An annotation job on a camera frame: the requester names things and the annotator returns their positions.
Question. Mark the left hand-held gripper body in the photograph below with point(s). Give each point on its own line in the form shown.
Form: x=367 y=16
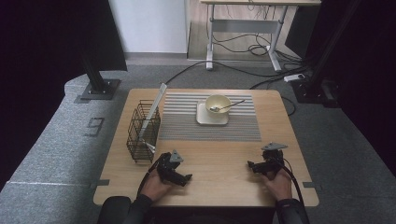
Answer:
x=168 y=169

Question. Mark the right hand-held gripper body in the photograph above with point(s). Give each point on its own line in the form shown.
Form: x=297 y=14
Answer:
x=272 y=163

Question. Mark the cream square plate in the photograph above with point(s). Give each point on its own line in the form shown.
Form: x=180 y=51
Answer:
x=205 y=119

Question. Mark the person's left hand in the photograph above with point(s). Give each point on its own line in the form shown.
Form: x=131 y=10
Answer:
x=155 y=188

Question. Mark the person's right hand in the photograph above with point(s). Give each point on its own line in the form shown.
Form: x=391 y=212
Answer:
x=280 y=186

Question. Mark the grey striped placemat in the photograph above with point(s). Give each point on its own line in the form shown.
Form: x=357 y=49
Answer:
x=180 y=127

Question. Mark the grey tape piece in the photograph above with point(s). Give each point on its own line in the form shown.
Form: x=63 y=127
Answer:
x=100 y=183
x=311 y=185

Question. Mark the long white flat bar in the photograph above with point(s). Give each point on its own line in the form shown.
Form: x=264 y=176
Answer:
x=154 y=109

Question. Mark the metal spoon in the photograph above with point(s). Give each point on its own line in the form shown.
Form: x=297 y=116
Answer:
x=229 y=105

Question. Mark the cream bowl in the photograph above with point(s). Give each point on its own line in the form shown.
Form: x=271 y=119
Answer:
x=218 y=102

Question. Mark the grey tape floor marking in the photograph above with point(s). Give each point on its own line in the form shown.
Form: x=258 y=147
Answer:
x=94 y=127

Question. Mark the black metal stand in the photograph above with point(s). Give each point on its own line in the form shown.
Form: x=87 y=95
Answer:
x=98 y=87
x=317 y=90

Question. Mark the white power strip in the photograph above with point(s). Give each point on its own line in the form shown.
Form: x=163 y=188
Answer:
x=294 y=77

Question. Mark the black curtain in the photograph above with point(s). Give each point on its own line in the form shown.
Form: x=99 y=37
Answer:
x=46 y=46
x=367 y=77

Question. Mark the white-framed desk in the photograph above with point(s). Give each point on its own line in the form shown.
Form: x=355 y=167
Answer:
x=243 y=26

